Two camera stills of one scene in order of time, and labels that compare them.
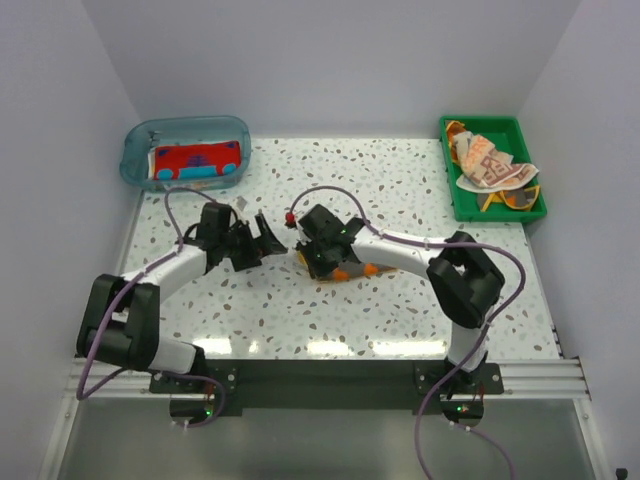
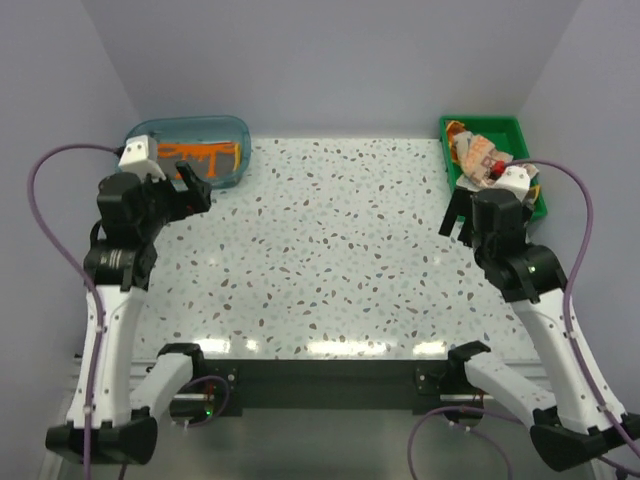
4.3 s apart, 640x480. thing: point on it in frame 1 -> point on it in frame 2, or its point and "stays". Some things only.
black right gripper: [316, 270] -> [456, 207]
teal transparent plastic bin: [183, 153] stays
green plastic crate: [508, 134] stays
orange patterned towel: [349, 270] -> [204, 159]
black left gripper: [258, 247] -> [184, 204]
